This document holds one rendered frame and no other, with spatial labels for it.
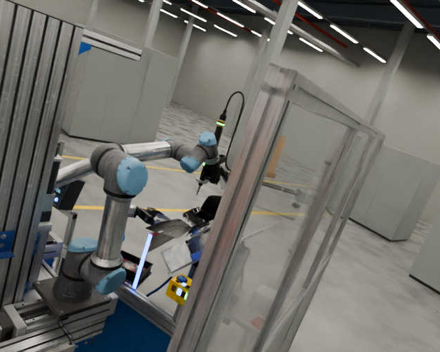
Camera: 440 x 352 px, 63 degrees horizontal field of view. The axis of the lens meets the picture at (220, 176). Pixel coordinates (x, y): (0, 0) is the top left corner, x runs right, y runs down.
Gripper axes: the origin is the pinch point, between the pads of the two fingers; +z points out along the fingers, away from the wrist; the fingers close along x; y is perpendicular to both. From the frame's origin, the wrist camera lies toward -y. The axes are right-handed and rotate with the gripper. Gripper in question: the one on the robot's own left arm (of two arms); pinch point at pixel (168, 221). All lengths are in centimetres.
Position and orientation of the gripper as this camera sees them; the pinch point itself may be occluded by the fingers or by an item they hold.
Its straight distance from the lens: 211.8
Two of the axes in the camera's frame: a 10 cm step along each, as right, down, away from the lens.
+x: -3.1, 9.4, 1.3
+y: -1.7, -1.9, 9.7
